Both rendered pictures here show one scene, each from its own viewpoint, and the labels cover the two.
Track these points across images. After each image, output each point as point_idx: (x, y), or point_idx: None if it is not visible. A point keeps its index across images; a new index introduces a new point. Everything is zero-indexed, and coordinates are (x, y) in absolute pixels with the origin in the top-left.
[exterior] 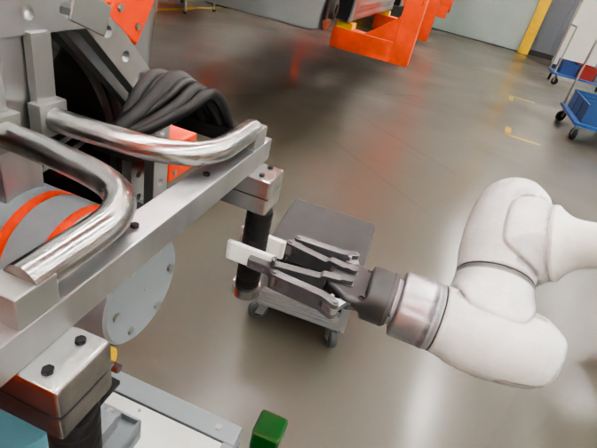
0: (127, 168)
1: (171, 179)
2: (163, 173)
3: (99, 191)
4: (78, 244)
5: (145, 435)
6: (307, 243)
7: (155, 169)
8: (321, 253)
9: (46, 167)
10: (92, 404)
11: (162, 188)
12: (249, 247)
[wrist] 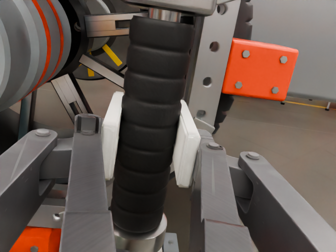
0: (189, 62)
1: (231, 91)
2: (216, 73)
3: None
4: None
5: None
6: (253, 173)
7: (201, 57)
8: (271, 230)
9: (119, 32)
10: None
11: (209, 94)
12: (114, 103)
